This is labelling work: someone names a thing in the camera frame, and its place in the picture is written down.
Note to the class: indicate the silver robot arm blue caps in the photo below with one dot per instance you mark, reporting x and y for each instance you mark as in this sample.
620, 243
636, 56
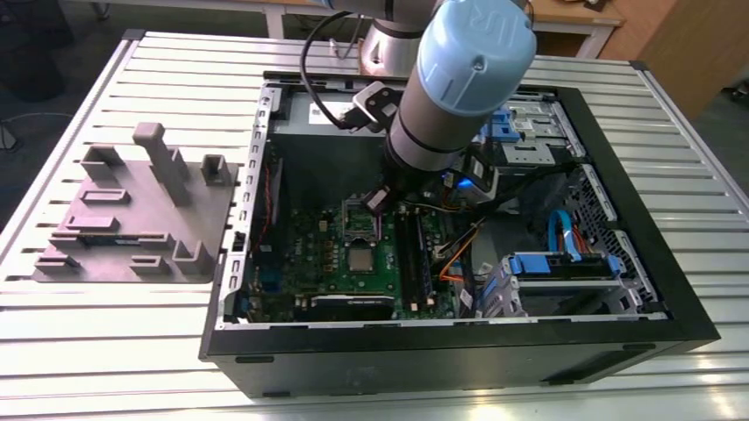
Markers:
444, 109

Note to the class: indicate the CPU socket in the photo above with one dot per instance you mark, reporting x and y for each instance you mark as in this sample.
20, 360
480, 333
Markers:
361, 273

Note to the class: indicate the black graphics card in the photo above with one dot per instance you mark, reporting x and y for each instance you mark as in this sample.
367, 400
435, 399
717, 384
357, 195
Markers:
351, 304

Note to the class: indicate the hard disk in blue carrier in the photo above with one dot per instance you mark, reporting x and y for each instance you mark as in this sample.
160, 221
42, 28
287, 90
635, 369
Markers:
528, 265

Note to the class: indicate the silver CPU green edge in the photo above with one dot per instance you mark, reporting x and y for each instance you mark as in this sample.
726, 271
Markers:
361, 259

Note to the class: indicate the perforated metal drive cage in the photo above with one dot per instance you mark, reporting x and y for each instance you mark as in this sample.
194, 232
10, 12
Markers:
496, 298

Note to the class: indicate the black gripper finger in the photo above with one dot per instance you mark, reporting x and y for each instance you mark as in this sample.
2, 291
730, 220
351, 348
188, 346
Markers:
376, 201

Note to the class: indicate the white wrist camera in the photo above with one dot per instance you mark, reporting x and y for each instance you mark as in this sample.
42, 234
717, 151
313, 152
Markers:
373, 103

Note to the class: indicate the brown wooden cabinet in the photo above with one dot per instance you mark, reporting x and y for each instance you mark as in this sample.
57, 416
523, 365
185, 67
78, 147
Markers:
690, 44

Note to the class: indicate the blue plastic drive latch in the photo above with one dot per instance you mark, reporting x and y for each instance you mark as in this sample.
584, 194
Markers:
506, 131

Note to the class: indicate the dark RAM stick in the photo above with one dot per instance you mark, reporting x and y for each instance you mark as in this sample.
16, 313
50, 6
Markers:
421, 259
110, 241

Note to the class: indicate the wooden desk white frame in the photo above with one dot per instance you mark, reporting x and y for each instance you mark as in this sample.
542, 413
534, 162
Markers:
584, 17

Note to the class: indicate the grey power supply unit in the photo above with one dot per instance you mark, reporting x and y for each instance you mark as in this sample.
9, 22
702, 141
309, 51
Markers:
315, 162

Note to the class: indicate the green motherboard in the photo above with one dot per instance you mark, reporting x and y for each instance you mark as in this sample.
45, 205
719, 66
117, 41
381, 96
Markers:
309, 263

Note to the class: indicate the grey parts rack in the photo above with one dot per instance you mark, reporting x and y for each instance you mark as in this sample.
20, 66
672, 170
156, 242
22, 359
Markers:
145, 259

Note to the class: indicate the black PC case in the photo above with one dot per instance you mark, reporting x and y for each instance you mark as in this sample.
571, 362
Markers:
409, 355

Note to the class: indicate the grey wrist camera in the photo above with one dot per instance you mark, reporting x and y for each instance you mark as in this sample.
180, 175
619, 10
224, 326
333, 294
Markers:
482, 175

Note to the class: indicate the black RAM slot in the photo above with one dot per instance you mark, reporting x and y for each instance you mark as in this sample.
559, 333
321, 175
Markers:
403, 263

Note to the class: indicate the metal locking lever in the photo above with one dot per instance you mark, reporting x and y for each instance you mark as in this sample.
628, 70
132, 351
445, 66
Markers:
379, 228

